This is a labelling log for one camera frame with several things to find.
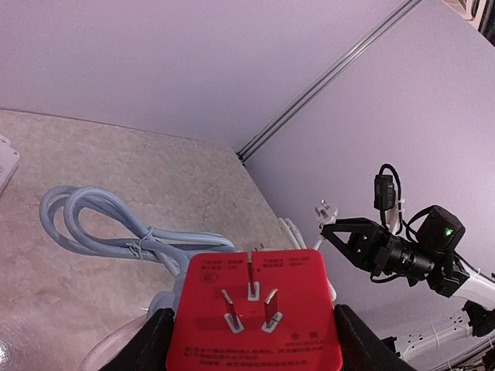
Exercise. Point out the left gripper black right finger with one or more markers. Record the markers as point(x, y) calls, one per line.
point(362, 350)

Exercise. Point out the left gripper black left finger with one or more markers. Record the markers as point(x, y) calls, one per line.
point(148, 349)

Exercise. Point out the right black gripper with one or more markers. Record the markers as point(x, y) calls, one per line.
point(364, 243)

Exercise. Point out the red cube socket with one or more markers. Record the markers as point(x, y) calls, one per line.
point(256, 311)

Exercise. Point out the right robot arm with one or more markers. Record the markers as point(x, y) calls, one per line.
point(429, 254)

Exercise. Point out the long white power strip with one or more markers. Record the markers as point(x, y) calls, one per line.
point(9, 162)

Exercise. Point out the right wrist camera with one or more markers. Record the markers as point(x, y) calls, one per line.
point(388, 198)

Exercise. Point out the right aluminium frame post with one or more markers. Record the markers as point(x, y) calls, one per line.
point(295, 106)

